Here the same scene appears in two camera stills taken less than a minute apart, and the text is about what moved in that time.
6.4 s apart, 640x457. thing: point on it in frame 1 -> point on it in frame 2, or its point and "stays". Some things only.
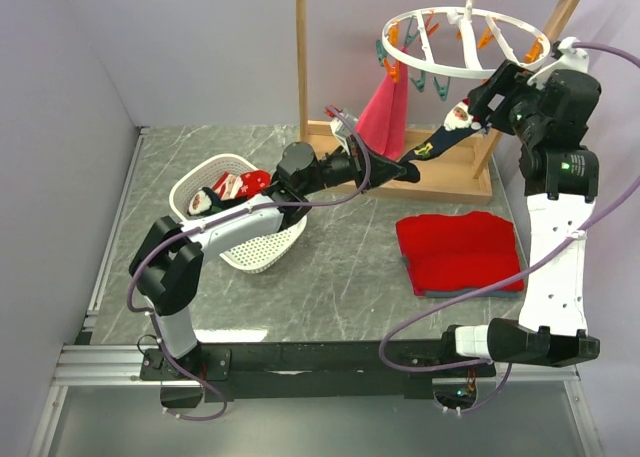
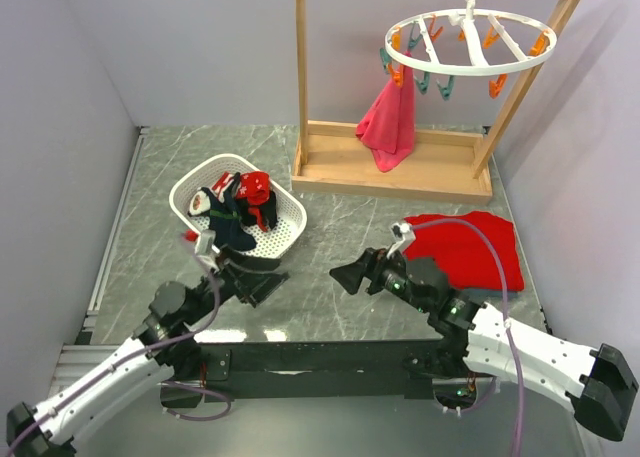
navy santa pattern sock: x=459 y=123 -> x=225 y=218
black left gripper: x=358 y=162 -> x=249 y=287
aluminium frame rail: x=105 y=365 stays
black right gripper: x=514 y=81 -> x=372 y=265
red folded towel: x=445 y=252 stays
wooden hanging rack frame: x=459 y=178 stays
